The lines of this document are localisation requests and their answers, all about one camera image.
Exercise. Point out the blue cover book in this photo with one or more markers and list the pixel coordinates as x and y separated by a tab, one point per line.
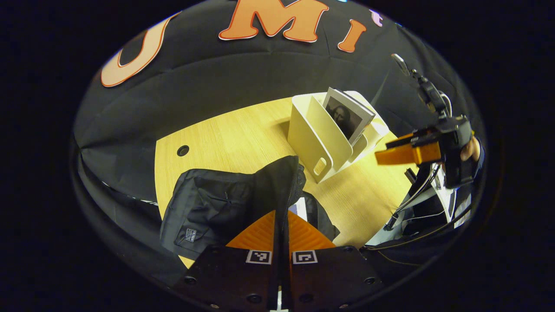
300	210

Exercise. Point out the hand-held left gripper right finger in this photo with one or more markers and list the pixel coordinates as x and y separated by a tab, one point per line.
334	277

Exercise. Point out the portrait cover book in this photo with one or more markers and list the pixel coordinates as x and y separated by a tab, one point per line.
342	115

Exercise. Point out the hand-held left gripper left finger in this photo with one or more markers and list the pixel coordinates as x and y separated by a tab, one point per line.
230	277

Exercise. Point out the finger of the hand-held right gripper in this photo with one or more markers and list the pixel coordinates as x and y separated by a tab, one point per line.
412	155
416	139

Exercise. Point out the black schoolbag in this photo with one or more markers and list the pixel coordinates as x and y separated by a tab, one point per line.
208	203

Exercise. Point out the white bookshelf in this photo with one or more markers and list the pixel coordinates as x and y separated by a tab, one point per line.
303	130

